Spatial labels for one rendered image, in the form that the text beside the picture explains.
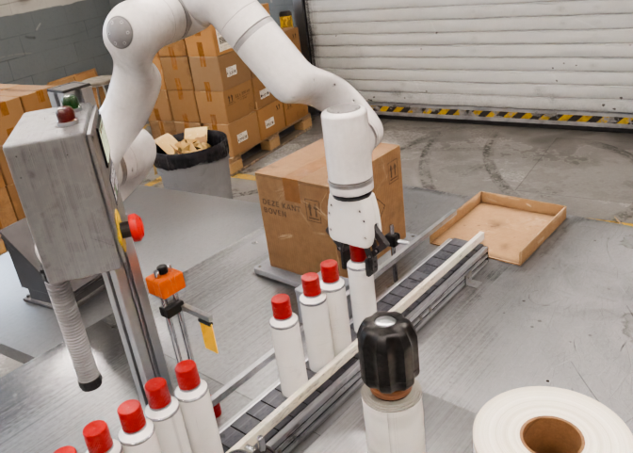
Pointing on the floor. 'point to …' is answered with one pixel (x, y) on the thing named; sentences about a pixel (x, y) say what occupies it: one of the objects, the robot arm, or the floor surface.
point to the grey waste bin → (201, 178)
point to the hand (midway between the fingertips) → (359, 262)
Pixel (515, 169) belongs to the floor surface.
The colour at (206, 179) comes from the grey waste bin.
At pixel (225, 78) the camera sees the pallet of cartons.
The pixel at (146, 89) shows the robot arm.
